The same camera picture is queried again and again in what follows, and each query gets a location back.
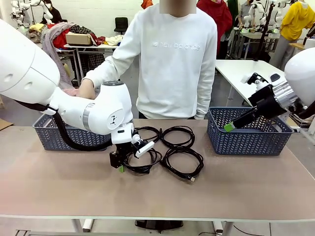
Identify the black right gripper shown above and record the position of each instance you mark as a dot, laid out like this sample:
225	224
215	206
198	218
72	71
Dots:
265	100

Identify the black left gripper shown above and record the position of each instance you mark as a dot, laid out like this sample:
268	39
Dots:
121	152

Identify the person's right forearm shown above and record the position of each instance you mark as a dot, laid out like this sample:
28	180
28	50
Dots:
108	66

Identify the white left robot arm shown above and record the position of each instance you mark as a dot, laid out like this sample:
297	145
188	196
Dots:
29	73

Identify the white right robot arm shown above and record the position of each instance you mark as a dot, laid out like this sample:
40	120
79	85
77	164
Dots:
300	71

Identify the person's left forearm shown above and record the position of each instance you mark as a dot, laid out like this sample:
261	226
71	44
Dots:
206	98

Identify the person's right hand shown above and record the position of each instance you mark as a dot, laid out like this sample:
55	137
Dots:
87	89

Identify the blue-grey plastic basket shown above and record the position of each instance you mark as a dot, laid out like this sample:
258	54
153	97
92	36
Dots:
246	145
49	137

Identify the white table leg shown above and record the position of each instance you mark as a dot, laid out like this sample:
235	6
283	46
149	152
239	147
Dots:
85	225
221	227

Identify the black base under table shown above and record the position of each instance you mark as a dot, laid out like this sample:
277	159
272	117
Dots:
160	223

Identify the person in white sweatshirt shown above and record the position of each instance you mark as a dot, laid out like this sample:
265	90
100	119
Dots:
172	61

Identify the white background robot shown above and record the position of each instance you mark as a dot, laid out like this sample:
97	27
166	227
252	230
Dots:
19	12
251	14

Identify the red garment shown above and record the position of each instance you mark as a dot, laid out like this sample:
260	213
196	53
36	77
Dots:
219	17

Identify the black white checked cloth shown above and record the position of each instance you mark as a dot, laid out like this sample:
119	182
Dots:
96	61

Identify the yellow garment on mannequin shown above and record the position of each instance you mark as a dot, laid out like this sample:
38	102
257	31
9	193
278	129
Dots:
295	19

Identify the flat cardboard piece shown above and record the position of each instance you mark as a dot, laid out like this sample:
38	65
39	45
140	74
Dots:
5	124

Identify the cream cloth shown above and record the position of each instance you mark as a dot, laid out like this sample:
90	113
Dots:
114	39

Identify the brown cardboard box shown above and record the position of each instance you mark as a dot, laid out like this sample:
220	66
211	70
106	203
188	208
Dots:
78	38

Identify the plaid shirt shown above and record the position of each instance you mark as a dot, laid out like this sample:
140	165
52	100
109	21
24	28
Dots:
49	44

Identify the black office chair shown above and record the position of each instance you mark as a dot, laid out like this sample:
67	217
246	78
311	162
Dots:
121	23

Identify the masked person in black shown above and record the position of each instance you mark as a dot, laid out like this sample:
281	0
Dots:
53	12

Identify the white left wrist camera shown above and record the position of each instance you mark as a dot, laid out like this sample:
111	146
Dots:
144	148

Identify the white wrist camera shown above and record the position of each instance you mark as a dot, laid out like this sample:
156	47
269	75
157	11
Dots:
144	148
258	82

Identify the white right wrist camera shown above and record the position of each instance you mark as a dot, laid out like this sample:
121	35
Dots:
258	82

